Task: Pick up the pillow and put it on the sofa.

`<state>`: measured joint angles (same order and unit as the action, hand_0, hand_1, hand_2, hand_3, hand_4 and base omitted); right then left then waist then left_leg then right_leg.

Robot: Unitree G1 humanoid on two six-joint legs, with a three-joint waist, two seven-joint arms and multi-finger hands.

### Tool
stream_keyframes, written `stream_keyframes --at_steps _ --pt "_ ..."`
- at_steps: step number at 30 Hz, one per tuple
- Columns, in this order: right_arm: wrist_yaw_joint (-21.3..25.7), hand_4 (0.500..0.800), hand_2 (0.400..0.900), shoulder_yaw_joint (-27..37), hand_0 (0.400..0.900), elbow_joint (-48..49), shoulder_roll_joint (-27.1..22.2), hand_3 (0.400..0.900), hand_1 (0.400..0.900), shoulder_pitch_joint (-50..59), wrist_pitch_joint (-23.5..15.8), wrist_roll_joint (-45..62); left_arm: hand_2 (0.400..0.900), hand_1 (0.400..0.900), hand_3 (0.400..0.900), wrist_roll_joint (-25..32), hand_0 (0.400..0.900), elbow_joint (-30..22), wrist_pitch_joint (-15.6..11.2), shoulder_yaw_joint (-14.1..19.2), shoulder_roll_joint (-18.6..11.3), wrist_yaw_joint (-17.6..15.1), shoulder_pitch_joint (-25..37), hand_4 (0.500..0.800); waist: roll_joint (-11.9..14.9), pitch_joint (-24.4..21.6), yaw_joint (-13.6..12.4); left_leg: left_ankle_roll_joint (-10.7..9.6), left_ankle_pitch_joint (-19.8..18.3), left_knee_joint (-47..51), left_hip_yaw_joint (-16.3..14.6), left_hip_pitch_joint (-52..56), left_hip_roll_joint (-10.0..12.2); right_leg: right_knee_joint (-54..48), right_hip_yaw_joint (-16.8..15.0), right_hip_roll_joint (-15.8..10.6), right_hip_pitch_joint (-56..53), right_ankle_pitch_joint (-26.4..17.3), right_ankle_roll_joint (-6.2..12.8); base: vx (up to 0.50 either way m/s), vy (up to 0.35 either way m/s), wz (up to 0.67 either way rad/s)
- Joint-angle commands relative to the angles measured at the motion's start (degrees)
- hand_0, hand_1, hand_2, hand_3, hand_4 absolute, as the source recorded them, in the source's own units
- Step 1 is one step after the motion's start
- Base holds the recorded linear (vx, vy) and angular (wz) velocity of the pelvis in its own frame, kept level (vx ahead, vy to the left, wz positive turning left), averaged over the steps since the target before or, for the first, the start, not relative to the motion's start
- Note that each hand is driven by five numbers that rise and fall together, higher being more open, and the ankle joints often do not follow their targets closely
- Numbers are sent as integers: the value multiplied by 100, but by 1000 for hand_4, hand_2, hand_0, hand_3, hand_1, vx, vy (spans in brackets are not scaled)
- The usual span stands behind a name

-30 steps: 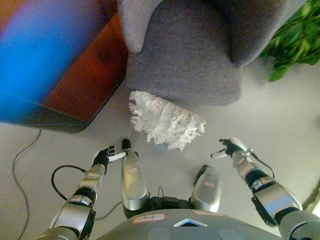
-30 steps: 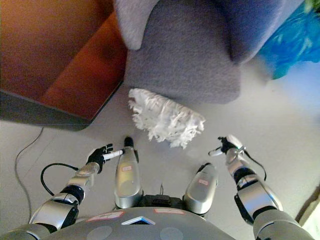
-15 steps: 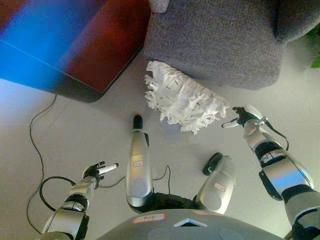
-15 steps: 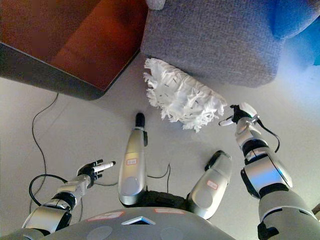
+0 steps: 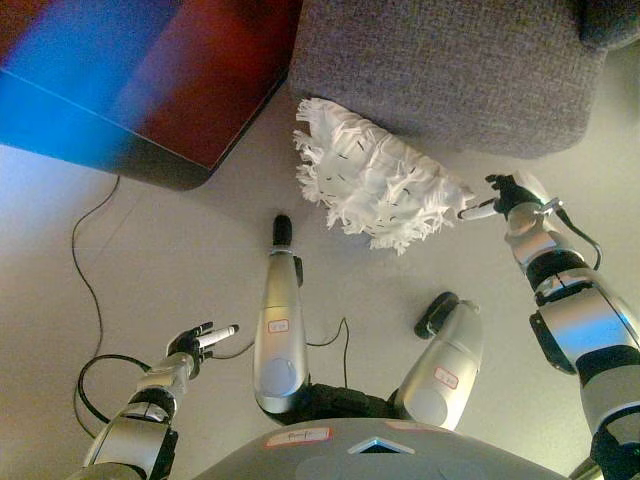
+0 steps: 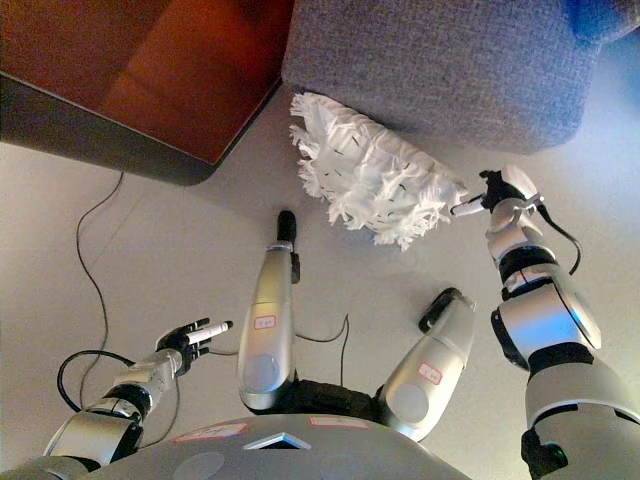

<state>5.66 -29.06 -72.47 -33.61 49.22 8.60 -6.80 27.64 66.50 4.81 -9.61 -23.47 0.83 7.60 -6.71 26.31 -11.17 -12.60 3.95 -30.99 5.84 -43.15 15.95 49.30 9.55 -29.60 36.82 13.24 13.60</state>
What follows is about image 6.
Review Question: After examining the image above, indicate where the brown wooden cabinet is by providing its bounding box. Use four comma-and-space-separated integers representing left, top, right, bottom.
0, 0, 297, 188

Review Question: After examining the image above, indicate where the grey fabric armchair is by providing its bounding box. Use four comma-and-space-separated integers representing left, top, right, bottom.
281, 0, 640, 157

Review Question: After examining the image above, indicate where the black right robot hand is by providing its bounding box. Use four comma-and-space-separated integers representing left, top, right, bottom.
448, 164, 546, 218

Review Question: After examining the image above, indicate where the silver robot leg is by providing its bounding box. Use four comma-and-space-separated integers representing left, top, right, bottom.
236, 209, 302, 414
376, 286, 477, 444

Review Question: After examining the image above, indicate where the thin black leg cable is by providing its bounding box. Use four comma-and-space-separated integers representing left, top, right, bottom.
294, 312, 351, 387

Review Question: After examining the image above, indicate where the thin dark floor cable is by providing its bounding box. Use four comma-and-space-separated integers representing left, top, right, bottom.
74, 170, 126, 407

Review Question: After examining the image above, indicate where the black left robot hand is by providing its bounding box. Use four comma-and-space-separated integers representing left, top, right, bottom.
154, 317, 235, 377

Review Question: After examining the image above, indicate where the white fringed pillow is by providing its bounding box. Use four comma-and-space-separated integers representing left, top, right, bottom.
287, 89, 472, 252

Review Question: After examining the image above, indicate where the grey robot torso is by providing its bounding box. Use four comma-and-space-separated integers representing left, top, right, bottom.
0, 413, 474, 480

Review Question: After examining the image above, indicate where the silver right robot leg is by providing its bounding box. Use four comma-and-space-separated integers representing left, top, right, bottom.
376, 286, 477, 444

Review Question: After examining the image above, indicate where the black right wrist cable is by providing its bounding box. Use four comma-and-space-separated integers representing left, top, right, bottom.
535, 200, 585, 277

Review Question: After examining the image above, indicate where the silver left robot leg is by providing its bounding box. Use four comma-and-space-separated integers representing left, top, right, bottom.
236, 209, 302, 414

